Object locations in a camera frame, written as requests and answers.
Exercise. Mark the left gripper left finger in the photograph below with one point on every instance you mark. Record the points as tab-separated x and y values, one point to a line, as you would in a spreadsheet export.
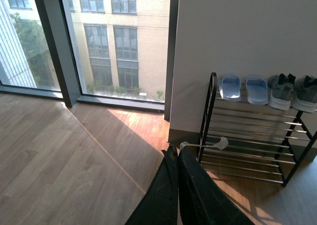
159	206

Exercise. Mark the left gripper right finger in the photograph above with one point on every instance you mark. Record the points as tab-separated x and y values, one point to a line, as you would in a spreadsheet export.
201	201

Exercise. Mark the grey knit sneaker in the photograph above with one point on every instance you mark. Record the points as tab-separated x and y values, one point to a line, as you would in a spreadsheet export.
305	94
281	90

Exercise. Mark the black metal shoe rack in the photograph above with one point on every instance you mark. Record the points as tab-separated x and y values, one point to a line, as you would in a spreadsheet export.
265	144

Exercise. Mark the frayed tape strip on finger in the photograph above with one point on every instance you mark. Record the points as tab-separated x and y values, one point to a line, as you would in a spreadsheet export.
222	144

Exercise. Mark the dark framed floor window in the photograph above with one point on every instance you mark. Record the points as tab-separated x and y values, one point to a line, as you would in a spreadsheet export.
109	52

